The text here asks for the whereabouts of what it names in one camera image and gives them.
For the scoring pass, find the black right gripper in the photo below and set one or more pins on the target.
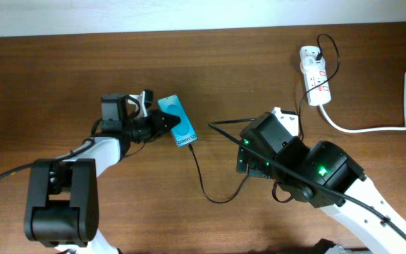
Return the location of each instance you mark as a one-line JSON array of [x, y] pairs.
[[255, 168]]

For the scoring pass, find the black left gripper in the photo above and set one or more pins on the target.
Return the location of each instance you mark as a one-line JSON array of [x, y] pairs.
[[159, 127]]

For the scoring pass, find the blue Galaxy S25 smartphone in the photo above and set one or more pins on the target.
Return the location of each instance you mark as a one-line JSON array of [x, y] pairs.
[[183, 133]]

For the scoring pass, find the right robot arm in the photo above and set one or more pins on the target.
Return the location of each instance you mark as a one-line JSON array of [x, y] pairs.
[[325, 176]]

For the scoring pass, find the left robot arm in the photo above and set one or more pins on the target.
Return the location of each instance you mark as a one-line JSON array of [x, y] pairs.
[[62, 209]]

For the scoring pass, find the white USB charger adapter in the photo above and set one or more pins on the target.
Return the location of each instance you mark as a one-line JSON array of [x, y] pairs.
[[310, 64]]

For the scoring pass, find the white power strip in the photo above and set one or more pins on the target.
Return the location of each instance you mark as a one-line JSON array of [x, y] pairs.
[[318, 92]]

